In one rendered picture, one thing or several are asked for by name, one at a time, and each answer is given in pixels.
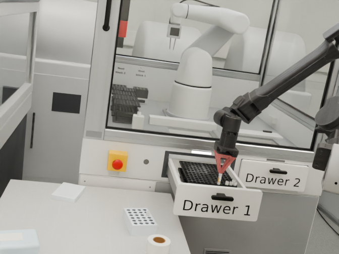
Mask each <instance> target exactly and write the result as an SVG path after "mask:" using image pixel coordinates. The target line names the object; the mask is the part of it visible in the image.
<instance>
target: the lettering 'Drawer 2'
mask: <svg viewBox="0 0 339 254"><path fill-rule="evenodd" d="M248 174H249V173H247V177H246V182H252V181H253V179H254V175H252V174H249V175H252V180H251V181H247V179H248ZM257 178H258V177H256V179H255V183H256V180H257ZM259 178H260V177H259ZM262 178H265V177H262ZM295 179H298V180H299V181H298V183H299V182H300V179H299V178H295ZM262 180H264V182H261V181H262ZM262 180H261V181H260V183H265V181H266V178H265V179H262ZM279 180H282V181H279ZM279 180H278V181H277V184H278V185H282V184H279V183H278V182H284V180H283V179H279ZM271 181H272V184H274V183H275V181H276V179H275V181H274V182H273V178H272V179H271ZM271 181H270V182H269V178H268V184H270V183H271ZM298 183H296V184H295V185H294V186H296V185H297V184H298ZM296 187H299V186H296Z"/></svg>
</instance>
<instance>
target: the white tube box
mask: <svg viewBox="0 0 339 254"><path fill-rule="evenodd" d="M147 211H149V210H148V209H147V208H124V210H123V217H122V219H123V221H124V223H125V225H126V227H127V229H128V231H129V233H130V235H131V236H151V235H154V234H156V233H157V226H158V225H157V223H156V221H155V220H154V218H153V217H152V215H151V214H150V215H149V216H146V212H147Z"/></svg>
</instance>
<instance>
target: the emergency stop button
mask: <svg viewBox="0 0 339 254"><path fill-rule="evenodd" d="M122 166H123V163H122V161H121V160H119V159H116V160H114V161H113V162H112V167H113V168H114V169H115V170H119V169H121V168H122Z"/></svg>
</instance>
